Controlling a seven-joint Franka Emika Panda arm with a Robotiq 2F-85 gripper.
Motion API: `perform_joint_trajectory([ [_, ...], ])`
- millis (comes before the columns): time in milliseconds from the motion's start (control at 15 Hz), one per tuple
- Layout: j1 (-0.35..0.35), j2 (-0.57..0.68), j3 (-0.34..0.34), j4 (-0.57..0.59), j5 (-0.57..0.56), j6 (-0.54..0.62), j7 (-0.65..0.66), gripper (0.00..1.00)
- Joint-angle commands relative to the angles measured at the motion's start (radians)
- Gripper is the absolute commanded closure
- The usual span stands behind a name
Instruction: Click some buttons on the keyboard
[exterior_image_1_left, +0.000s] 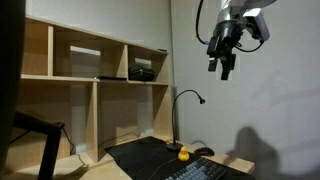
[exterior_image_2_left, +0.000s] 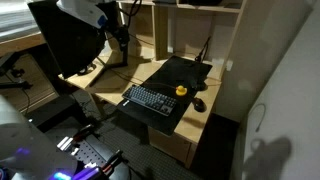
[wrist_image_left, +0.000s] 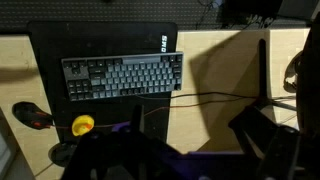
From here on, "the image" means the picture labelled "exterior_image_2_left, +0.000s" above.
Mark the dark mechanical keyboard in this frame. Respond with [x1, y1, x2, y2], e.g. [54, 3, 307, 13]
[121, 84, 178, 118]

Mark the yellow rubber duck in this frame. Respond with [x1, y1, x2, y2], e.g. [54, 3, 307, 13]
[175, 85, 188, 97]

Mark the black desk mat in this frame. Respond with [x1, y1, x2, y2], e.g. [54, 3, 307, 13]
[116, 54, 214, 137]

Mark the black gooseneck stand, round base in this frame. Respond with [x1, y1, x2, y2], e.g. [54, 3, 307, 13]
[190, 35, 212, 92]

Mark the black computer mouse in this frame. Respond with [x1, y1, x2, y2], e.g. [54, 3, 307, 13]
[191, 97, 207, 113]

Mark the wooden desk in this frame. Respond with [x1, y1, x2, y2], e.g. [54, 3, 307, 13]
[58, 54, 223, 169]

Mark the black monitor stand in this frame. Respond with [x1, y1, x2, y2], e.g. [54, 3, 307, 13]
[77, 25, 132, 88]

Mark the wooden shelf unit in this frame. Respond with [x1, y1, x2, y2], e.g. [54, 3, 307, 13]
[116, 0, 248, 83]

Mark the red black clamp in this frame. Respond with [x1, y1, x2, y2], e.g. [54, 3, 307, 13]
[71, 123, 96, 144]
[100, 149, 125, 175]

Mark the flat black device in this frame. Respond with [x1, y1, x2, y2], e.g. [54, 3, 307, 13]
[152, 0, 178, 5]

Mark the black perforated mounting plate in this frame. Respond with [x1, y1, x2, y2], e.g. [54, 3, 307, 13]
[44, 124, 134, 180]

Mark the black zip case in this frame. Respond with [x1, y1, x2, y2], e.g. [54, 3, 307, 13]
[185, 0, 225, 7]

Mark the black computer monitor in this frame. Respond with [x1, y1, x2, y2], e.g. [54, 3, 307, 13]
[28, 0, 108, 80]

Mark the wooden ledge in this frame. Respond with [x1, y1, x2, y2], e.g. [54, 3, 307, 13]
[0, 31, 46, 58]

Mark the white window blind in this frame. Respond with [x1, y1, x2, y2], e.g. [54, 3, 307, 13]
[0, 0, 38, 43]

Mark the thin keyboard cable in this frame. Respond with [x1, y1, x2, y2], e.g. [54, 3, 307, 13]
[146, 81, 178, 90]

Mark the thin grey wall wire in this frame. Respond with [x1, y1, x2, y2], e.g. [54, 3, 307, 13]
[254, 103, 268, 133]

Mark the silver metal bracket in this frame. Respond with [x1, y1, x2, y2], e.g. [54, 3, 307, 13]
[56, 135, 81, 157]

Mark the black tripod mount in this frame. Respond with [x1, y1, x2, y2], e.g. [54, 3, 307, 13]
[0, 51, 34, 91]

